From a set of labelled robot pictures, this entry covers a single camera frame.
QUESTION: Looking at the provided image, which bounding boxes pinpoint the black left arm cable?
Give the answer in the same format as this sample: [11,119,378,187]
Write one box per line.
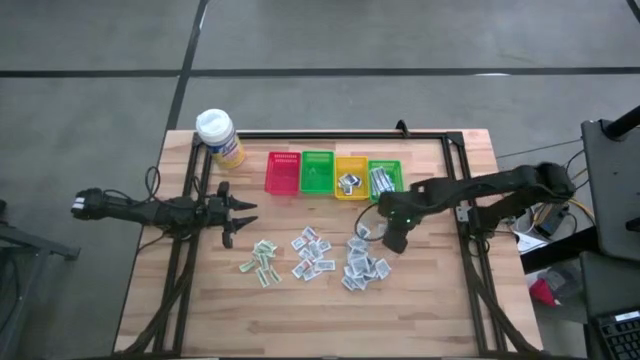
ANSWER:
[143,165,162,200]

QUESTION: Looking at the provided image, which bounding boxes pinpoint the dark grey desk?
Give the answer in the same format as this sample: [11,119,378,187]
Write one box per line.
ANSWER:
[578,249,640,360]

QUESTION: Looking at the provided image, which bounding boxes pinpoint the red plastic basket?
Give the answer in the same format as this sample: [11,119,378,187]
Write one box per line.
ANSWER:
[263,151,302,197]

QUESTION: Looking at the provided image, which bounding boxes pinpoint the black tripod stand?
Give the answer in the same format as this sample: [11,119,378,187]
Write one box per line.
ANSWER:
[0,198,82,360]

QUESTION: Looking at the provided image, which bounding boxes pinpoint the black keyboard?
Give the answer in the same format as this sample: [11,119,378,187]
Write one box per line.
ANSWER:
[593,308,640,360]

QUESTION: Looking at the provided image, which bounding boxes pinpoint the yellow plastic basket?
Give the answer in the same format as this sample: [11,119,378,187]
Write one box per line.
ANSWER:
[334,155,370,202]

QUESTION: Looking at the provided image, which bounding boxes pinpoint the grey side table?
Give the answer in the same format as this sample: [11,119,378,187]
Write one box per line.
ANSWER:
[580,118,640,262]

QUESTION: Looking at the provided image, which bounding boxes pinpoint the black aluminium rig frame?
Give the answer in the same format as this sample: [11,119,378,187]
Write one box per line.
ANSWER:
[115,130,546,360]

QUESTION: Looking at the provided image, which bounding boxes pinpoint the yellow cable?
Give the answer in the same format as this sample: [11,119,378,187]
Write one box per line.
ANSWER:
[567,197,597,221]

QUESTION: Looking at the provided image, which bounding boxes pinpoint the thick black post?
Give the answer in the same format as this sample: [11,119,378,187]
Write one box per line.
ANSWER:
[601,103,640,142]

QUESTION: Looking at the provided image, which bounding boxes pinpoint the white paper sheet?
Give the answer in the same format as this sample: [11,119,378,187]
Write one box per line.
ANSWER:
[513,230,540,255]

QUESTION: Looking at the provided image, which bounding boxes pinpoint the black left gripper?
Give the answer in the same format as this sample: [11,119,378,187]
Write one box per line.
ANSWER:
[205,181,259,250]

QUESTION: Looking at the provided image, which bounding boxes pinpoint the Lysol wipes canister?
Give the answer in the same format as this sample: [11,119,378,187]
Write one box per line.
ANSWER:
[194,108,247,170]

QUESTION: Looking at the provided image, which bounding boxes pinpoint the black power brick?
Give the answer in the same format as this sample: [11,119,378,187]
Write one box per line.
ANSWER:
[533,203,567,240]

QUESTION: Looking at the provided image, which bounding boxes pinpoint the red floor object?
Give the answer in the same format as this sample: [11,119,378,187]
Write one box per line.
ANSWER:
[528,277,560,308]

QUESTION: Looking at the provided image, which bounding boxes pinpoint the green plastic basket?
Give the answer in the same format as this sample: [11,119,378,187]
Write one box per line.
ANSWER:
[367,159,405,203]
[299,150,336,196]

